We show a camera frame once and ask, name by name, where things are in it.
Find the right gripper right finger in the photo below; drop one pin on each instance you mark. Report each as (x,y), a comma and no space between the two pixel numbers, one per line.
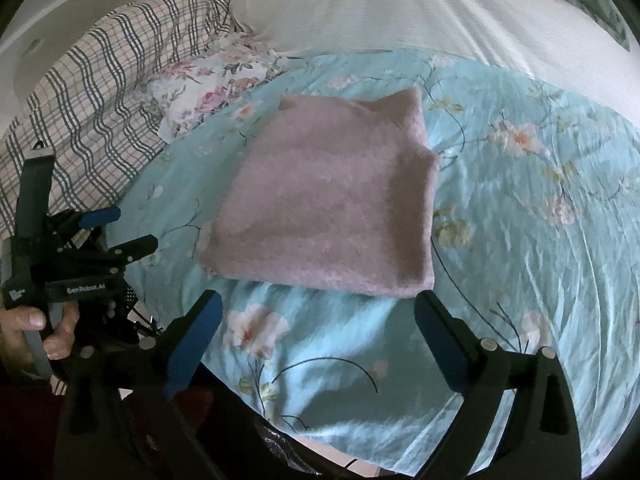
(462,358)

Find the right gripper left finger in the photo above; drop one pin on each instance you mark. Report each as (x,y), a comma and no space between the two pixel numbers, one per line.
(187,339)

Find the pink knit sweater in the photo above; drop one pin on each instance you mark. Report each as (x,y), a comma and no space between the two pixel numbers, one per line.
(334,194)

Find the person's left hand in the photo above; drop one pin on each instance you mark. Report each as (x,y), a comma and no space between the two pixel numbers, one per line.
(18,322)

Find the plaid checked blanket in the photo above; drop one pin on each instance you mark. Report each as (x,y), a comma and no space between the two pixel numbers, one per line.
(85,107)

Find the pink floral fabric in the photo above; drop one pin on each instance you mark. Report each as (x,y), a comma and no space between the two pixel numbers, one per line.
(185,93)

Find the white ribbed pillow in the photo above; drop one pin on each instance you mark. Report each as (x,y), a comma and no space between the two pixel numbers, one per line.
(583,62)

